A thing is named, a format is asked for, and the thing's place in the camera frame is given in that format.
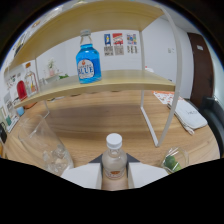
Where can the red wall poster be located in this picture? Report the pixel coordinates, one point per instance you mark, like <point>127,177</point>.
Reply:
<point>118,43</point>

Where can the blue liquid bottle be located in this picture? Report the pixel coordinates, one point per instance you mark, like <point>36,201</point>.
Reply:
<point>88,65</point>

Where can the white zip pouch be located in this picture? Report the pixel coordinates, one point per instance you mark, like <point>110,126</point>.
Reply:
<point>190,117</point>

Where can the clear glass tumbler with ice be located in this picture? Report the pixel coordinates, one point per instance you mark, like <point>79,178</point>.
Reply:
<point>46,146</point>

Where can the white frame wooden shelf rack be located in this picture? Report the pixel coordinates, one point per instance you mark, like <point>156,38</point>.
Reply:
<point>110,80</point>

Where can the orange pot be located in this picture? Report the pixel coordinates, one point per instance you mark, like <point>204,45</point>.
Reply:
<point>30,104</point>

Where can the black chair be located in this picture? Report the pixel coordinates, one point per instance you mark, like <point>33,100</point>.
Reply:
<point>215,123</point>

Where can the small black handbag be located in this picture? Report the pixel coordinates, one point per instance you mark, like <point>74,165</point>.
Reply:
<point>3,131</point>

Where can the glass cup of limes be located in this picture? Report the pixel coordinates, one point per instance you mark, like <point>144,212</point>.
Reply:
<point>172,162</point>

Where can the small potted plant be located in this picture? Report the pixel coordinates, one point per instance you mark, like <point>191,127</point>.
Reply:
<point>51,68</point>

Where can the orange printed paper sheet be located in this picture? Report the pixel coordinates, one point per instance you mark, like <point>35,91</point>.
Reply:
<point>164,96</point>

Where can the clear bottle with red label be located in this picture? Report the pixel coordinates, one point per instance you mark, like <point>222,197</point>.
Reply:
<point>114,161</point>

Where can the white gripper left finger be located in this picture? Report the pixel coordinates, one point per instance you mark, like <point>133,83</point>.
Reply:
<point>83,175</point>

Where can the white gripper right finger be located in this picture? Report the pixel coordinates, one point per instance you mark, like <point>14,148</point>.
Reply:
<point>146,173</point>

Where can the red liquid bottle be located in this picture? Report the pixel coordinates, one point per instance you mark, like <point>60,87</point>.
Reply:
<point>22,90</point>

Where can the brown door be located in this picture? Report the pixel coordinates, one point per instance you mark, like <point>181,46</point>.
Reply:
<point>200,66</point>

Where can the clear bottle with orange cap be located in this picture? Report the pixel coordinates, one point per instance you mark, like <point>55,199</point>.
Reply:
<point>31,81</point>

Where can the multicolour wall poster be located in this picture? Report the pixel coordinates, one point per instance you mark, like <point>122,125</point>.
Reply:
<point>132,43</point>

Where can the blue wall poster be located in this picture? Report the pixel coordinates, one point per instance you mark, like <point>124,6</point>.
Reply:
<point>107,43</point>

